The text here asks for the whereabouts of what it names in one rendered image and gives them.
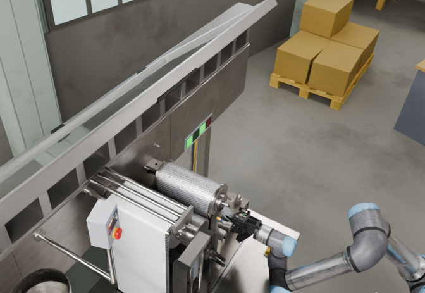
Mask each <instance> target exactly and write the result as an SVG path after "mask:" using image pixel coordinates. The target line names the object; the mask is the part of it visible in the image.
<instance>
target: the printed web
mask: <svg viewBox="0 0 425 293"><path fill-rule="evenodd" d="M220 186H221V184H219V183H217V182H215V181H213V180H210V179H208V178H206V177H203V176H202V175H199V174H198V173H195V172H193V171H191V170H188V169H186V168H184V167H182V166H180V165H178V164H176V163H174V162H170V163H168V164H167V165H166V166H165V167H164V168H163V170H162V172H161V174H160V176H159V179H158V182H157V189H158V192H159V193H161V194H163V195H165V196H167V197H169V198H171V199H173V200H175V201H177V202H179V203H181V204H183V205H185V206H187V207H189V206H190V205H191V206H193V207H194V210H193V212H194V213H197V214H198V215H201V216H203V217H204V218H207V219H208V209H209V204H210V202H211V199H212V197H213V195H214V193H215V192H216V190H217V189H218V188H219V187H220ZM170 236H171V235H170ZM170 236H169V237H167V236H165V253H166V293H169V238H170Z"/></svg>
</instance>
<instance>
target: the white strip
mask: <svg viewBox="0 0 425 293"><path fill-rule="evenodd" d="M85 193H87V194H89V195H91V196H92V197H94V198H96V199H102V200H105V201H110V202H114V203H117V206H118V215H119V221H120V228H122V235H121V238H120V239H119V240H116V238H115V240H114V242H113V244H112V249H113V258H114V265H115V270H116V278H117V283H118V288H116V290H118V291H119V292H121V293H166V253H165V236H167V237H169V236H170V235H171V231H170V230H168V229H169V227H167V226H166V225H163V224H162V223H160V222H158V221H156V220H154V219H152V218H150V217H149V216H147V215H145V214H143V213H141V212H139V211H137V210H136V209H133V208H131V207H129V206H128V205H126V204H124V203H122V202H120V201H118V200H116V199H115V198H113V197H111V196H109V197H106V196H104V195H102V194H100V193H98V192H96V191H94V190H92V189H91V188H89V187H87V188H86V189H85Z"/></svg>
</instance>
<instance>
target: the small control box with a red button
mask: <svg viewBox="0 0 425 293"><path fill-rule="evenodd" d="M87 226H88V230H89V235H90V241H91V245H92V246H96V247H101V248H104V249H110V248H111V246H112V244H113V242H114V240H115V238H116V240H119V239H120V238H121V235H122V228H120V221H119V215H118V206H117V203H114V202H110V201H105V200H102V199H99V200H98V201H97V203H96V204H95V206H94V208H93V210H92V211H91V213H90V215H89V217H88V218H87Z"/></svg>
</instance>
